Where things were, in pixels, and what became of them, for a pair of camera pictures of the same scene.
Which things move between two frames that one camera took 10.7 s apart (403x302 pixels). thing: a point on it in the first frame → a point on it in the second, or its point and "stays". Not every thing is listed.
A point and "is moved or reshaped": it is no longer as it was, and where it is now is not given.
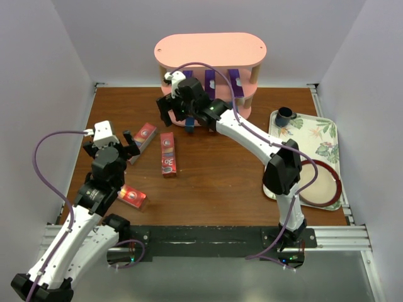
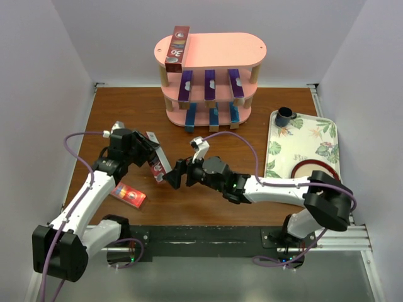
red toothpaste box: x=131 y=197 stays
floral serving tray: x=318 y=134 stays
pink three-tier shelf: x=227 y=64 stays
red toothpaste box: x=142 y=138 is moved or reshaped
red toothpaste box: x=168 y=155 → x=174 y=61
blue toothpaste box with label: x=189 y=124 stays
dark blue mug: x=284 y=116 stays
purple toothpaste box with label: x=210 y=83 stays
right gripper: x=165 y=103 → x=174 y=177
